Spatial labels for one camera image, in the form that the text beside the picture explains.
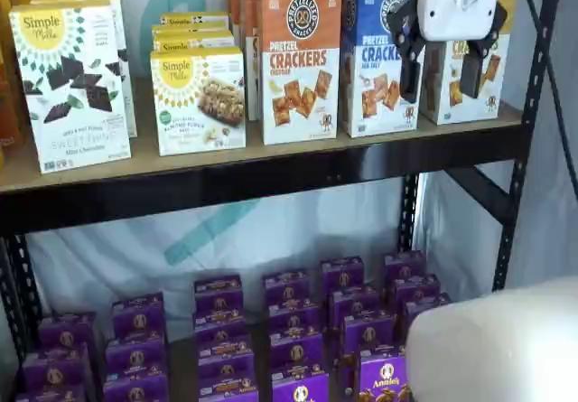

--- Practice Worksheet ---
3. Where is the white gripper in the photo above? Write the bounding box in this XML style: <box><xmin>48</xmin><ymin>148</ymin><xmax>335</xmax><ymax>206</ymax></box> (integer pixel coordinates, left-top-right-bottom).
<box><xmin>388</xmin><ymin>0</ymin><xmax>510</xmax><ymax>105</ymax></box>

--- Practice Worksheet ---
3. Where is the blue white pretzel crackers box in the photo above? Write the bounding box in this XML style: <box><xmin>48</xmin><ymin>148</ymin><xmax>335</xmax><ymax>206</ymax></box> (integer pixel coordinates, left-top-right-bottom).
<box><xmin>340</xmin><ymin>0</ymin><xmax>428</xmax><ymax>139</ymax></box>

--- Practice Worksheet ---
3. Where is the yellow white pretzel crackers box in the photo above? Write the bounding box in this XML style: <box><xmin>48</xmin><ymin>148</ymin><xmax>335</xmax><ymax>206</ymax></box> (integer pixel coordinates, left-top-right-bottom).
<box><xmin>418</xmin><ymin>0</ymin><xmax>520</xmax><ymax>126</ymax></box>

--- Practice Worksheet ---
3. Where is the purple Annie's snack box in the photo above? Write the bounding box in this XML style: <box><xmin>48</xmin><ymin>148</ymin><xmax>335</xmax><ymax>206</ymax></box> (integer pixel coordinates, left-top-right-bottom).
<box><xmin>38</xmin><ymin>311</ymin><xmax>99</xmax><ymax>353</ymax></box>
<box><xmin>262</xmin><ymin>268</ymin><xmax>312</xmax><ymax>306</ymax></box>
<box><xmin>14</xmin><ymin>383</ymin><xmax>88</xmax><ymax>402</ymax></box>
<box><xmin>400</xmin><ymin>292</ymin><xmax>452</xmax><ymax>332</ymax></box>
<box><xmin>192</xmin><ymin>310</ymin><xmax>248</xmax><ymax>345</ymax></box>
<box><xmin>266</xmin><ymin>300</ymin><xmax>320</xmax><ymax>336</ymax></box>
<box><xmin>329</xmin><ymin>286</ymin><xmax>381</xmax><ymax>326</ymax></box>
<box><xmin>198</xmin><ymin>372</ymin><xmax>260</xmax><ymax>402</ymax></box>
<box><xmin>340</xmin><ymin>311</ymin><xmax>396</xmax><ymax>354</ymax></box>
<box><xmin>383</xmin><ymin>251</ymin><xmax>427</xmax><ymax>285</ymax></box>
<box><xmin>272</xmin><ymin>369</ymin><xmax>331</xmax><ymax>402</ymax></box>
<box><xmin>111</xmin><ymin>291</ymin><xmax>167</xmax><ymax>341</ymax></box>
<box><xmin>391</xmin><ymin>274</ymin><xmax>442</xmax><ymax>306</ymax></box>
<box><xmin>104</xmin><ymin>336</ymin><xmax>169</xmax><ymax>379</ymax></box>
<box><xmin>269</xmin><ymin>329</ymin><xmax>324</xmax><ymax>372</ymax></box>
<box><xmin>338</xmin><ymin>345</ymin><xmax>415</xmax><ymax>402</ymax></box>
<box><xmin>320</xmin><ymin>257</ymin><xmax>367</xmax><ymax>293</ymax></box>
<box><xmin>193</xmin><ymin>275</ymin><xmax>244</xmax><ymax>315</ymax></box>
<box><xmin>196</xmin><ymin>334</ymin><xmax>256</xmax><ymax>379</ymax></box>
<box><xmin>102</xmin><ymin>372</ymin><xmax>172</xmax><ymax>402</ymax></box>
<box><xmin>21</xmin><ymin>342</ymin><xmax>92</xmax><ymax>393</ymax></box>

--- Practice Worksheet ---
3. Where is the Simple Mills almond bars box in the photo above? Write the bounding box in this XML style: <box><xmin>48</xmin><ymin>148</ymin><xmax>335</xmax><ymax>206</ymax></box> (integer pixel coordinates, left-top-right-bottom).
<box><xmin>152</xmin><ymin>23</ymin><xmax>231</xmax><ymax>35</ymax></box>
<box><xmin>149</xmin><ymin>45</ymin><xmax>247</xmax><ymax>157</ymax></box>
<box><xmin>152</xmin><ymin>30</ymin><xmax>237</xmax><ymax>54</ymax></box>
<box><xmin>159</xmin><ymin>11</ymin><xmax>230</xmax><ymax>28</ymax></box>

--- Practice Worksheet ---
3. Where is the tan wooden shelf board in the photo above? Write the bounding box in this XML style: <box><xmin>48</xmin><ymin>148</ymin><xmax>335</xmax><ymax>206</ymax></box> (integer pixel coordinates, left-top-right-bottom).
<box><xmin>0</xmin><ymin>76</ymin><xmax>525</xmax><ymax>194</ymax></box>

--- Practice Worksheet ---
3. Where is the black metal wood shelf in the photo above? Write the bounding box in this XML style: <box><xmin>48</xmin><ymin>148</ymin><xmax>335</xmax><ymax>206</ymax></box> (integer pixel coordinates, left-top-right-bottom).
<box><xmin>26</xmin><ymin>0</ymin><xmax>578</xmax><ymax>331</ymax></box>

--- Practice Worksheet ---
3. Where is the orange yellow box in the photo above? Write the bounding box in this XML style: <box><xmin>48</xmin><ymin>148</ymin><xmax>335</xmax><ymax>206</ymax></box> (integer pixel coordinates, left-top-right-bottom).
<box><xmin>0</xmin><ymin>0</ymin><xmax>29</xmax><ymax>168</ymax></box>

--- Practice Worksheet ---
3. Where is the black metal shelf frame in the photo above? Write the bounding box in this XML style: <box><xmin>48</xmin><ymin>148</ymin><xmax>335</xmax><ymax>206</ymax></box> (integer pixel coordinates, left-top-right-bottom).
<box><xmin>0</xmin><ymin>0</ymin><xmax>566</xmax><ymax>402</ymax></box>

